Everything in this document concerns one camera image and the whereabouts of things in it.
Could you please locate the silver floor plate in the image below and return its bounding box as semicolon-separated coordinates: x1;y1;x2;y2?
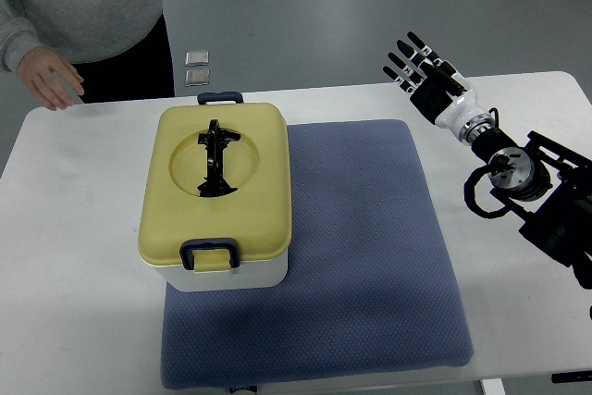
185;50;209;67
184;68;210;87

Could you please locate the blue padded mat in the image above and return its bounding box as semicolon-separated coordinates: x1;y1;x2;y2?
161;119;474;389

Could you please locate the person in grey sweater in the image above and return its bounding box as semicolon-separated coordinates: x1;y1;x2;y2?
1;0;175;104

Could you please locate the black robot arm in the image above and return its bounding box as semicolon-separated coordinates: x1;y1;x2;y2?
463;108;591;290

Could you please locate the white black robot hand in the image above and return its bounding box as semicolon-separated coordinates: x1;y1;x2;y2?
383;31;495;145

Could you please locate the yellow storage box lid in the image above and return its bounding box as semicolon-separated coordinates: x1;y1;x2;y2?
138;103;292;272

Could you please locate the person's bare hand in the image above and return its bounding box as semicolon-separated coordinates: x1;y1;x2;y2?
16;46;84;111

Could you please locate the white storage box base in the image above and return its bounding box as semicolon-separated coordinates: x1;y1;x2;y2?
152;249;288;292

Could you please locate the lower silver floor plate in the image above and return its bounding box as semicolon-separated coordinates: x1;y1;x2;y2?
184;68;210;87

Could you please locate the upper silver floor plate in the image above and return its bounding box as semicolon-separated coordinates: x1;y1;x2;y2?
185;50;209;67

